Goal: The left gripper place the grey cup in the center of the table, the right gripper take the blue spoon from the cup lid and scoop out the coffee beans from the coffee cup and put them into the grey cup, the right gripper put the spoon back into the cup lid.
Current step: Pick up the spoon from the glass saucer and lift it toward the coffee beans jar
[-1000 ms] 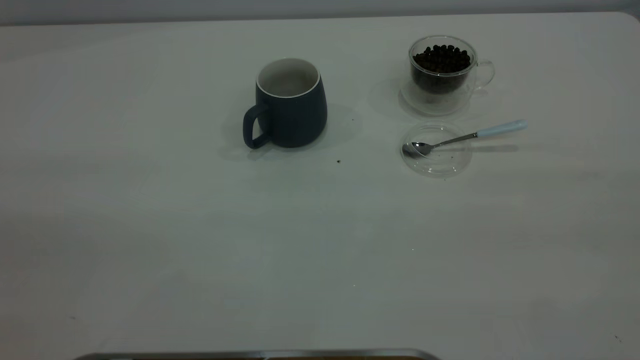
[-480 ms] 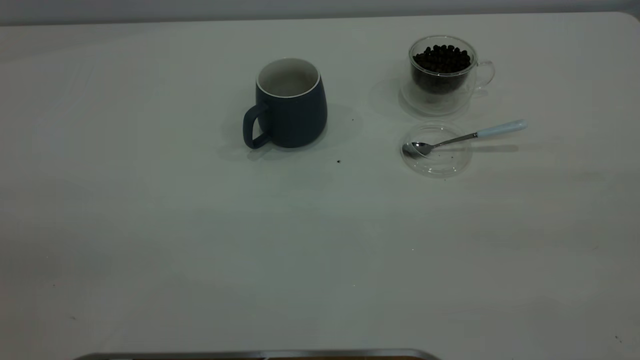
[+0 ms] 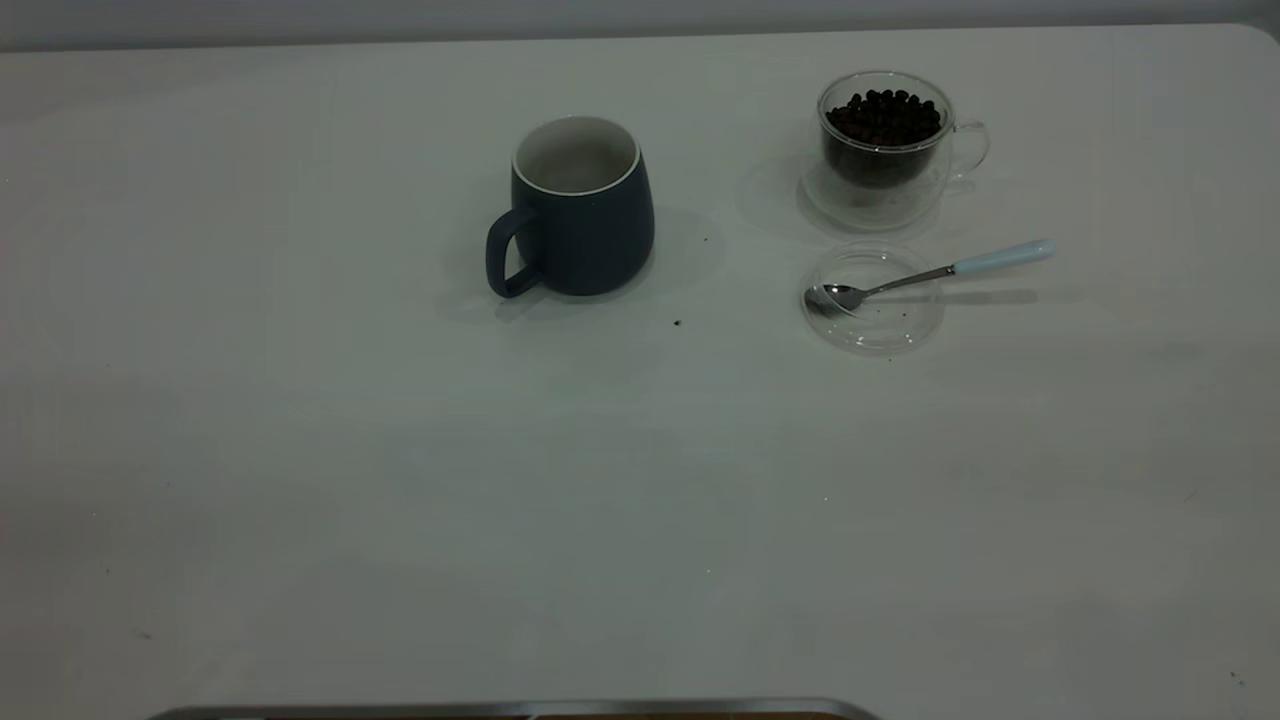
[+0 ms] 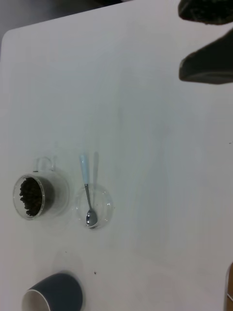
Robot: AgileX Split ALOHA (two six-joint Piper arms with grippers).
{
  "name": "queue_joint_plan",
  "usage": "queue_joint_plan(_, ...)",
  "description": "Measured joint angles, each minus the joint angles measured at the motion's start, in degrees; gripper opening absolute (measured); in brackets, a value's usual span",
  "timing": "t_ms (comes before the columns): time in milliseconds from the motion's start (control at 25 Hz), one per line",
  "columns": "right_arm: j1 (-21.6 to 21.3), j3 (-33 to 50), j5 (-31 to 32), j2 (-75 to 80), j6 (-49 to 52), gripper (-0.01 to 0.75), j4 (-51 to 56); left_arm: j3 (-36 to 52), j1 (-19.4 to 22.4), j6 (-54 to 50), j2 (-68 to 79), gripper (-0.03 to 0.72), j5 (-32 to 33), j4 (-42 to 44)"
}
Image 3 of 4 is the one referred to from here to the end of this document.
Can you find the clear double-wall glass cup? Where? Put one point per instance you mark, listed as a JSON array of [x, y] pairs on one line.
[[880, 205]]

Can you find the coffee beans pile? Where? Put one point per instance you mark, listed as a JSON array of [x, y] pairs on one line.
[[885, 120]]

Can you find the silver metal edge strip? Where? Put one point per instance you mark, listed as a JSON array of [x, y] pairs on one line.
[[500, 711]]

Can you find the clear glass saucer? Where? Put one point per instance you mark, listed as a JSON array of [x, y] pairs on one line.
[[880, 330]]

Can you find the dark blue-grey ceramic mug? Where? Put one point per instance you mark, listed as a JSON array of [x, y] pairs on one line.
[[590, 235]]

